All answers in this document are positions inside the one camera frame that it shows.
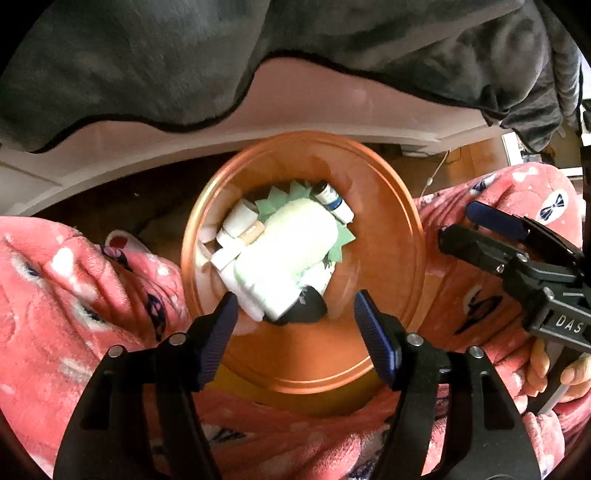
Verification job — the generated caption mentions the person's left leg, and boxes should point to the person's left leg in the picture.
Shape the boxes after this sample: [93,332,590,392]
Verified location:
[0,215,259,480]

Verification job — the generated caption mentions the person's right hand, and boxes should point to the person's right hand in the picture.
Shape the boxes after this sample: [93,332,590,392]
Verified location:
[526,340,591,396]

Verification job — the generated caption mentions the large white plastic bottle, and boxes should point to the large white plastic bottle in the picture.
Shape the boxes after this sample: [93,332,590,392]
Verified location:
[233,198,338,322]

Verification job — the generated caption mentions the small green-white jar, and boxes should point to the small green-white jar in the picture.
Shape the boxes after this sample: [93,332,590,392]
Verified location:
[221,199,259,237]

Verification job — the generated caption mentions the orange plastic bin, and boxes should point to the orange plastic bin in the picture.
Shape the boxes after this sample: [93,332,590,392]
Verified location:
[180,131,427,395]

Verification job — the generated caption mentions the printed blanket with grey backing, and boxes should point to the printed blanket with grey backing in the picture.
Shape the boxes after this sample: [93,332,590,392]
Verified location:
[0,0,587,154]

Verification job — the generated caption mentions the person's leg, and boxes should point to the person's leg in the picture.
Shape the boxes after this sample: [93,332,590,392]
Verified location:
[0,215,259,480]
[259,164,591,480]

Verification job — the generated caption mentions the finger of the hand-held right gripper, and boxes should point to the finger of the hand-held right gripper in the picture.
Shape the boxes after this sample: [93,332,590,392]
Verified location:
[438,224,520,278]
[465,201,579,260]

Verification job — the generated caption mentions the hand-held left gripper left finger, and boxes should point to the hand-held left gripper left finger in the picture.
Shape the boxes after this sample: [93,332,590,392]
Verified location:
[53,292,239,480]

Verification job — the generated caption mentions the white charger plug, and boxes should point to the white charger plug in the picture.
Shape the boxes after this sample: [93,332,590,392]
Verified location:
[211,241,246,274]

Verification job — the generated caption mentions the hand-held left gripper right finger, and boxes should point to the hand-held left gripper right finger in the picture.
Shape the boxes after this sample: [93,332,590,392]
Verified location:
[353,290,541,480]

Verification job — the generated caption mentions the person's right leg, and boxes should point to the person's right leg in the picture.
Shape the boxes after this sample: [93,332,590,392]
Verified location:
[259,164,591,480]

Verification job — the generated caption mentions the eye drop bottle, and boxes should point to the eye drop bottle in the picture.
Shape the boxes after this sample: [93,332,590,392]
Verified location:
[315,181,355,222]

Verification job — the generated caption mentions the large green-white jar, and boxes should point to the large green-white jar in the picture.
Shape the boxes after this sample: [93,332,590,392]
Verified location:
[295,262,334,295]

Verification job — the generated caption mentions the thin white cable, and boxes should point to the thin white cable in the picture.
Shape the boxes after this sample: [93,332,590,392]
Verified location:
[422,149,452,195]

